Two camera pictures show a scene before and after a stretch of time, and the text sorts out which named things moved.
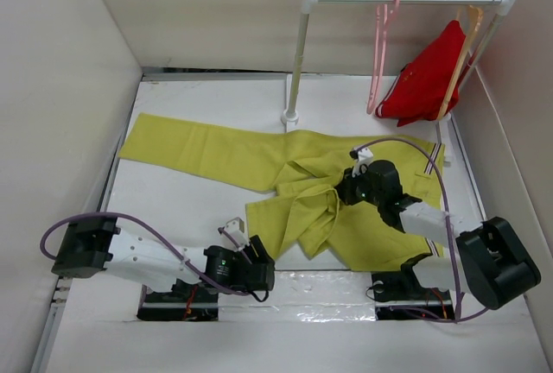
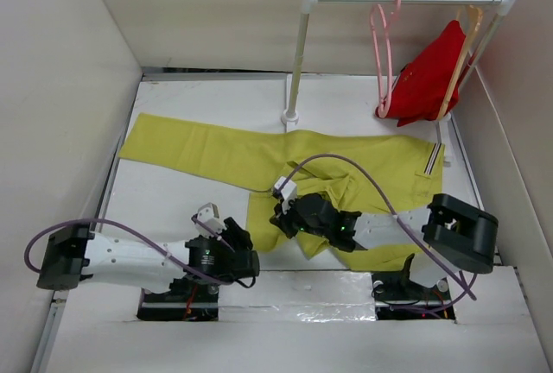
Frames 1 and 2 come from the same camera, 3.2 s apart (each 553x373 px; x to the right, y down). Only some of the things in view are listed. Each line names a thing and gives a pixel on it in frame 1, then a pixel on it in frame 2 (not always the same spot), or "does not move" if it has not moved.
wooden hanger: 471,15 does not move
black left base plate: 187,301 does not move
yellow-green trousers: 297,210 does not move
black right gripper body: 356,189 -> 293,220
